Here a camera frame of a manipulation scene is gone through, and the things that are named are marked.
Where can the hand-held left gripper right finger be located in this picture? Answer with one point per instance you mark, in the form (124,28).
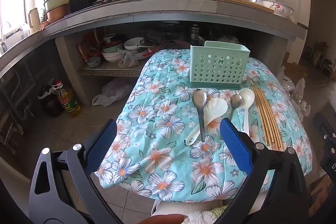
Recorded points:
(236,145)

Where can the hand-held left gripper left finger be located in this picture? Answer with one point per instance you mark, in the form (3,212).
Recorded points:
(101,145)

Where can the bundle of wooden chopsticks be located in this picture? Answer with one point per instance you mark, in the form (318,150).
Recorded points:
(265,119)

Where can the white shell-shaped rice scoop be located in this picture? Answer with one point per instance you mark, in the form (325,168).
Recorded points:
(216,108)

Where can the small metal spoon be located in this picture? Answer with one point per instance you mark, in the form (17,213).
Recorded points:
(236,100)

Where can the white plastic soup ladle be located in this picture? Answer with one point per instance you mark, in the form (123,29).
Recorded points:
(246,98)

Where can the large metal spoon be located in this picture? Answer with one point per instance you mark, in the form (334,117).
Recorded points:
(199,100)

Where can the green perforated utensil holder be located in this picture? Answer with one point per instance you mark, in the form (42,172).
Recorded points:
(218,74)

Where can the person's left hand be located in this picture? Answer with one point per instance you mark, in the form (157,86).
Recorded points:
(162,220)

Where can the pile of plastic bags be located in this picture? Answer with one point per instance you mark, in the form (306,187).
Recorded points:
(298,98)

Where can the cooking oil bottle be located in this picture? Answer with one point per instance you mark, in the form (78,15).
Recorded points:
(69,103)

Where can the white plastic bag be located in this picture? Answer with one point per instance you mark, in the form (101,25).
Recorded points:
(113,94)

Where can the floral turquoise blanket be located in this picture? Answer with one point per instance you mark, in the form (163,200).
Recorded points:
(162,161)

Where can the dark plastic jug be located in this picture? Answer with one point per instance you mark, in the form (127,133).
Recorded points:
(50,104)

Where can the metal shelf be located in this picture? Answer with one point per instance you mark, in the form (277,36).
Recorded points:
(110,71)

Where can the cardboard box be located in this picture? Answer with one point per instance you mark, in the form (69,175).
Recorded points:
(295,69)

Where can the white fleece robe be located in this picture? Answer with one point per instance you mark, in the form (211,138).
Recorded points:
(202,218)

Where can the small blue bowl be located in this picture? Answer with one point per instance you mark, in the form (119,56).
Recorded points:
(93,62)

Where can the clear plastic bag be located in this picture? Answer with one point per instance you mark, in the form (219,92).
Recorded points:
(128,60)

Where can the stack of ceramic bowls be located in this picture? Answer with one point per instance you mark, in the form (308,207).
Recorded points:
(113,52)

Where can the red plastic bag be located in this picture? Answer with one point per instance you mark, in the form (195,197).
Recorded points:
(86,47)

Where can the stack of white plates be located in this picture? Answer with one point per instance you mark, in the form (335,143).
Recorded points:
(136,45)

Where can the brown cooking pot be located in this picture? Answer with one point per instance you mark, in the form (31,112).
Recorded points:
(57,15)

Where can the floral enamel basin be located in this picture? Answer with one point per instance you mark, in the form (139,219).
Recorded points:
(278,8)

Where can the white mug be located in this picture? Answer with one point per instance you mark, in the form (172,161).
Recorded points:
(33,20)

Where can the wooden cutting board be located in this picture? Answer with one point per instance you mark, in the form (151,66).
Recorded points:
(241,1)

